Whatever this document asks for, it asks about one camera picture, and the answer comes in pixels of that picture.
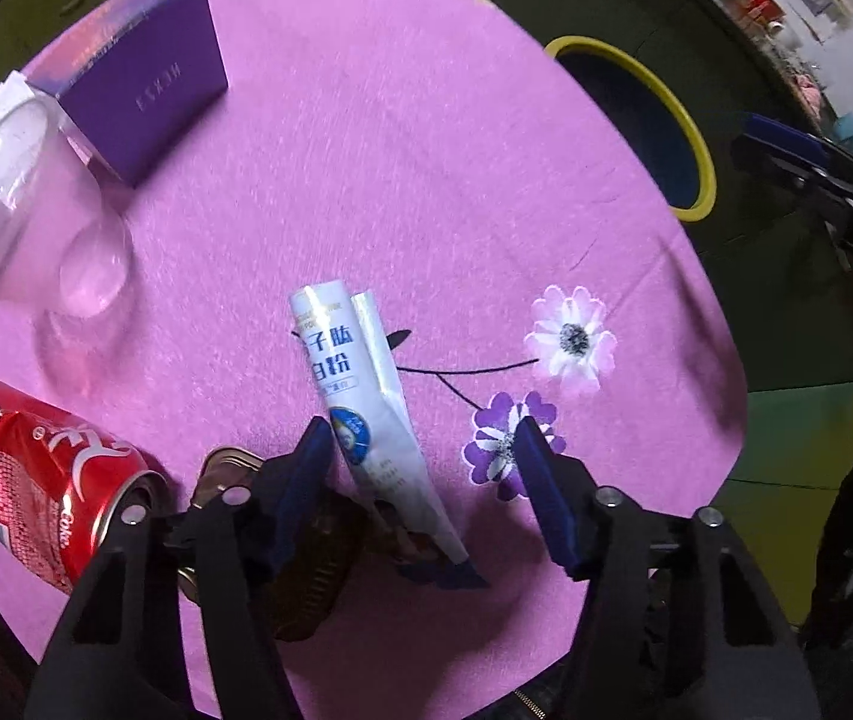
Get white blue powder sachet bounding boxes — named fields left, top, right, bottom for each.
left=289, top=281, right=488, bottom=590

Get red cola can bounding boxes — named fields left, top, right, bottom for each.
left=0, top=382, right=169, bottom=593

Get clear plastic cup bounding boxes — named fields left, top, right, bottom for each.
left=0, top=70, right=135, bottom=320

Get purple cardboard box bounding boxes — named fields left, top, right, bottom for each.
left=26, top=0, right=228, bottom=187

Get yellow rimmed dark trash bin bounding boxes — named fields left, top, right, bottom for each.
left=545, top=36, right=717, bottom=223

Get blue cup on counter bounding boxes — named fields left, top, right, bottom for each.
left=831, top=112, right=853, bottom=153

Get red box on counter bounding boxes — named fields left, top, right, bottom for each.
left=734, top=0, right=785, bottom=28

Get pink floral tablecloth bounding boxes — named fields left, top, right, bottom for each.
left=0, top=0, right=749, bottom=720

